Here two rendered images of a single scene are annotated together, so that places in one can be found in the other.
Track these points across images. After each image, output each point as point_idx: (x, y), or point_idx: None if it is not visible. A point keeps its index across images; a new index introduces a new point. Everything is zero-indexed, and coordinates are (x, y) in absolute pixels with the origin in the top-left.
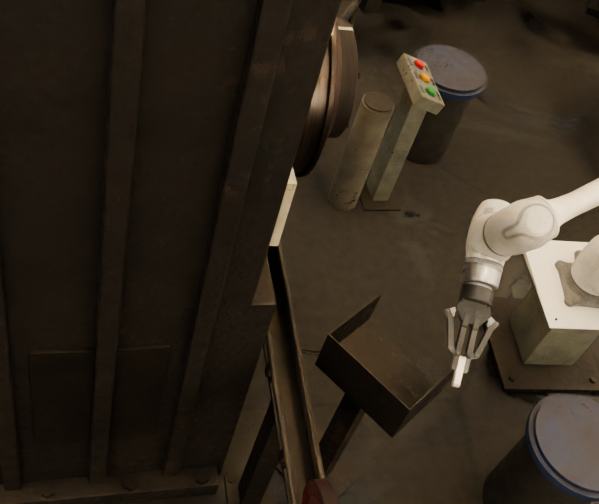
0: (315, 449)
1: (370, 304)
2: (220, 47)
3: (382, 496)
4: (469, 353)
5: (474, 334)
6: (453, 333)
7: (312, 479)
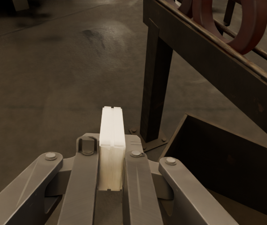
0: None
1: None
2: None
3: None
4: (88, 158)
5: (73, 220)
6: (193, 204)
7: None
